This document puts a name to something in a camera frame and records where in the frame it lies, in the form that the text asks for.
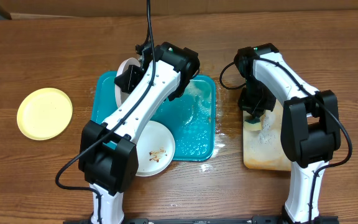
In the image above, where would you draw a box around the white plate front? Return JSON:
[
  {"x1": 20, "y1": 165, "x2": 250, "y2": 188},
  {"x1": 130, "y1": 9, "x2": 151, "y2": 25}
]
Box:
[{"x1": 136, "y1": 121, "x2": 175, "y2": 177}]

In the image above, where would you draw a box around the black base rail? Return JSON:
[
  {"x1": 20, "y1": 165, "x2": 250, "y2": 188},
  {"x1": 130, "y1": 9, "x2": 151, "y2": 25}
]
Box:
[{"x1": 62, "y1": 215, "x2": 339, "y2": 224}]

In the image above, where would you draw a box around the black tray with soapy water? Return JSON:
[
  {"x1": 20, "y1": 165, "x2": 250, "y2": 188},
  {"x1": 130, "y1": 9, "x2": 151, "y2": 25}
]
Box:
[{"x1": 242, "y1": 101, "x2": 291, "y2": 171}]

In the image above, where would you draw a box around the green yellow sponge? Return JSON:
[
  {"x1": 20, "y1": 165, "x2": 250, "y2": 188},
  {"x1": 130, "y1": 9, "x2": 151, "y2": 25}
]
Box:
[{"x1": 243, "y1": 117, "x2": 262, "y2": 131}]

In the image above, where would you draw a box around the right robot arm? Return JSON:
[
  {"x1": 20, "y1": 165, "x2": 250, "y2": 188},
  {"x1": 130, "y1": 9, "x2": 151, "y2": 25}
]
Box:
[{"x1": 234, "y1": 43, "x2": 341, "y2": 223}]

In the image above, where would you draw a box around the yellow-green plate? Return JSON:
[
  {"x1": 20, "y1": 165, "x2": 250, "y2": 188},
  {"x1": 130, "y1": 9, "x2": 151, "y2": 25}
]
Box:
[{"x1": 17, "y1": 88, "x2": 73, "y2": 141}]

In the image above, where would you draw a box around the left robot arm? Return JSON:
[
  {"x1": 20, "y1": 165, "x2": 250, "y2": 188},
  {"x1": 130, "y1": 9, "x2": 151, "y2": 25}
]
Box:
[{"x1": 78, "y1": 42, "x2": 200, "y2": 223}]

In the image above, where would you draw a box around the white plate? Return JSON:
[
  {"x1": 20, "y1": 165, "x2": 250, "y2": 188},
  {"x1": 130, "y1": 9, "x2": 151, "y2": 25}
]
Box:
[
  {"x1": 136, "y1": 121, "x2": 175, "y2": 177},
  {"x1": 114, "y1": 58, "x2": 142, "y2": 107}
]

